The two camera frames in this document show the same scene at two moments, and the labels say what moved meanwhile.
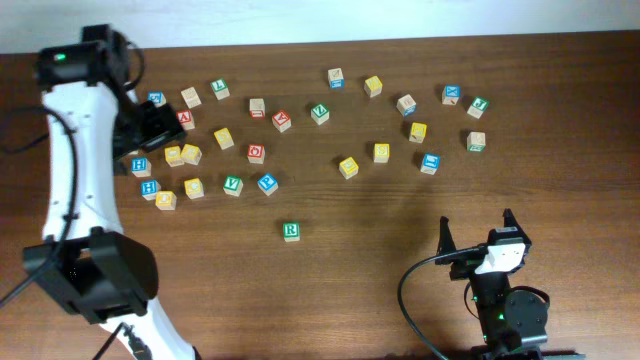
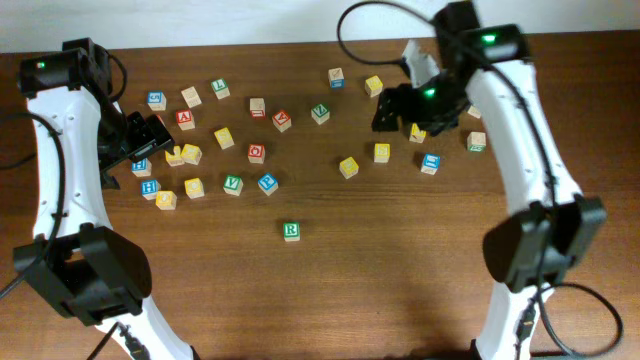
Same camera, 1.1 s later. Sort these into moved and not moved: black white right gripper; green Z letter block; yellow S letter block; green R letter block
Moved: black white right gripper
Not moved: green R letter block; green Z letter block; yellow S letter block
